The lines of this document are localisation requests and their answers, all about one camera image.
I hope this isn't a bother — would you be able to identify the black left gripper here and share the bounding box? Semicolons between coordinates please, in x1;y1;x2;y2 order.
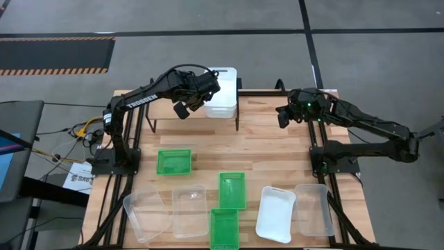
183;72;221;107

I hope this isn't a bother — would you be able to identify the green plastic basket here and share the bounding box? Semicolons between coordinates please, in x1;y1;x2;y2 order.
218;172;248;210
156;148;193;176
209;208;241;250

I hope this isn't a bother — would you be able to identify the clear plastic basket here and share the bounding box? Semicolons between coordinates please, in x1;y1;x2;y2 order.
172;184;210;240
122;185;173;244
293;183;335;238

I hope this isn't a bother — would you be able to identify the wooden shelf with black legs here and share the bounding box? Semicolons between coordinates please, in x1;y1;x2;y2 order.
144;78;243;135

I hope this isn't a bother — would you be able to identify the grey chair base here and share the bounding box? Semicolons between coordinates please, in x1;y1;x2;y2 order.
409;117;444;142

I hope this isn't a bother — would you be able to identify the black hazard-striped floor mat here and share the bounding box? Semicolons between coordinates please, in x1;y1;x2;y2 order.
0;37;116;76

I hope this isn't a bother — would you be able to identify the white printed paper sheet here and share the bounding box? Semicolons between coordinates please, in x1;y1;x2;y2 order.
62;161;94;195

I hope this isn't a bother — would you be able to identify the grey cart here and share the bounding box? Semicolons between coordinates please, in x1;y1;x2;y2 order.
0;100;45;202

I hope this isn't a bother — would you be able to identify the blue box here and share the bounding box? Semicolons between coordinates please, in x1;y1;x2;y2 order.
0;133;22;190

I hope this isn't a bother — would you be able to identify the black aluminium table frame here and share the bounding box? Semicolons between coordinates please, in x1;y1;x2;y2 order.
74;78;382;250

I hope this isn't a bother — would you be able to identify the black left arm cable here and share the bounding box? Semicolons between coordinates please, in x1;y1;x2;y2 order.
162;62;219;78

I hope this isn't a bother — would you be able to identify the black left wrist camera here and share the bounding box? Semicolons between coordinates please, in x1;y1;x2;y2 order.
173;101;191;120

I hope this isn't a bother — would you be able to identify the yellow cable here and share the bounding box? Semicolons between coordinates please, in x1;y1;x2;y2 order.
74;116;108;138

